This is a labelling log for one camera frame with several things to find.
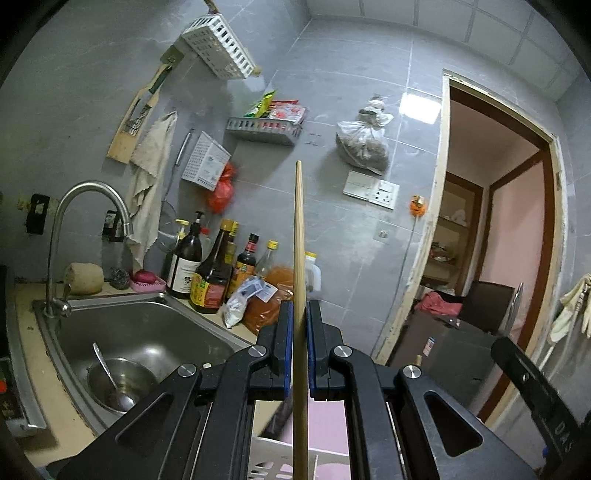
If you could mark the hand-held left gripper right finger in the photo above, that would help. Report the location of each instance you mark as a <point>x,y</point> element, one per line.
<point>383,401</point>

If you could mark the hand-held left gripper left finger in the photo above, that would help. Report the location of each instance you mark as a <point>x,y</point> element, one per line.
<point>217,392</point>

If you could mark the white utensil holder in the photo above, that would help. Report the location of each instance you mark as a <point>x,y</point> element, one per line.
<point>272,459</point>

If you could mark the wooden chopstick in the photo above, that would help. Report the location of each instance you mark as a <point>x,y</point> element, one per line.
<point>299,277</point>

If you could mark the pink tablecloth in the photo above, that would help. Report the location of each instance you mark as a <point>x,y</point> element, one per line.
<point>328,429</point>

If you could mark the grey refrigerator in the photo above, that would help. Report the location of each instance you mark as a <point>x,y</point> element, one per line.
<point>443,360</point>

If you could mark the cream rubber glove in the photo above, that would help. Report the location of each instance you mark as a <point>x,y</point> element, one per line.
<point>587,304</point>
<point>565,314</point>

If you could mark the steel sink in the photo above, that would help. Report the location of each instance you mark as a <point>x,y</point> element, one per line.
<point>152,332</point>

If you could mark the steel bowl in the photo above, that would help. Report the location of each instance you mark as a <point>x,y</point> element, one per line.
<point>122,383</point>

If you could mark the blue white packet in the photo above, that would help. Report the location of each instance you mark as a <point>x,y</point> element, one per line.
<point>244,300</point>

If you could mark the orange spice packet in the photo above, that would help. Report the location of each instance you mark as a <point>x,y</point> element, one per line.
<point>268,304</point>

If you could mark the black chair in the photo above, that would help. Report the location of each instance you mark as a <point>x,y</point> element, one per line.
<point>487,307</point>

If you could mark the soy sauce bottle red label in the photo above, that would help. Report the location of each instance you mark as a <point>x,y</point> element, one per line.
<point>212,281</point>

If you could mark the metal spoon in bowl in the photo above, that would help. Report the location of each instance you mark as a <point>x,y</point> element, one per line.
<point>108,369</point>

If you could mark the pink cloth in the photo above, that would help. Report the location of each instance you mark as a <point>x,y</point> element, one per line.
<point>436,303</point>

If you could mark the dark bottle red cap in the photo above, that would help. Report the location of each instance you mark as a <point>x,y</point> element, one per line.
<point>244,272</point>

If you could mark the pink soap dish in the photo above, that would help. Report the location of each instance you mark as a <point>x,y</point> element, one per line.
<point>147,286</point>

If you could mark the dark pump bottle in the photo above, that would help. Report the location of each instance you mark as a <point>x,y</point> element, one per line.
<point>184,267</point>

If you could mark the clear bottle yellow cap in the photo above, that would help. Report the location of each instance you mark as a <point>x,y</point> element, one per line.
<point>267,263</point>

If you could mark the white jug yellow cap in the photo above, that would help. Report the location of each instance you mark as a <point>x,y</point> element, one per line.
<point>314,277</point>

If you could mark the steel wool scrubber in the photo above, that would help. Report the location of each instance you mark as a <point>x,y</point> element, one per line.
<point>120,279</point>

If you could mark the yellow pump bottle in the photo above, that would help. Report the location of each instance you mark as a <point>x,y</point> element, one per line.
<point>174,249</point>

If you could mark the wooden shelf unit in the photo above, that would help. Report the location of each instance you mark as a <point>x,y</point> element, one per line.
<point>450,249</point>

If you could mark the beige loofah sponge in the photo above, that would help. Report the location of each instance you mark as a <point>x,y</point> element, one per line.
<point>83,279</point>

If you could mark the red plastic bag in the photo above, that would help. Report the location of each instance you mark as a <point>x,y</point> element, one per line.
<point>221,194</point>

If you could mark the beige cloth towel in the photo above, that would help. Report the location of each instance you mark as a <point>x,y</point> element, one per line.
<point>147,184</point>

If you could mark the small white hanging basket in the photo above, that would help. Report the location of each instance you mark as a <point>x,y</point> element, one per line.
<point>205,161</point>

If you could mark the steel faucet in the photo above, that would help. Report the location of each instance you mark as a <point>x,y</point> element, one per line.
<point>60,221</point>

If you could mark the clear bag of dried goods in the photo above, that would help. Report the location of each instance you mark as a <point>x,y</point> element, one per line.
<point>364,143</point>

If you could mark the wooden cutting board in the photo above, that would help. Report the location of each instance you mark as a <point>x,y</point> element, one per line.
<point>122,143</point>

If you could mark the red snack packet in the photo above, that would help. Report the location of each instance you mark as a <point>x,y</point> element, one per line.
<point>288,113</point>

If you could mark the green yellow snack packet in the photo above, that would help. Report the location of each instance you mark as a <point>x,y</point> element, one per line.
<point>261,106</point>

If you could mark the wooden door frame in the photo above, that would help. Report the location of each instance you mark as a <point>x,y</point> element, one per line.
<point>431,230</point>

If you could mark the black wall holder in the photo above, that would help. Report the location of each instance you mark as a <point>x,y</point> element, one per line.
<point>38,213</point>
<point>114,225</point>

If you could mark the orange wall hook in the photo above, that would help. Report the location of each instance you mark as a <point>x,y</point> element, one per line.
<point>418,206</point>

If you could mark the white wall socket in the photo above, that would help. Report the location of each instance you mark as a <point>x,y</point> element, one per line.
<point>385,196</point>

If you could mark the grey wall shelf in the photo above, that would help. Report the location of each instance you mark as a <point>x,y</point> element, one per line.
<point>263,134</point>

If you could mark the white slotted wall basket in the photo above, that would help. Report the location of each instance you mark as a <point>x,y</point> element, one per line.
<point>221,46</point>

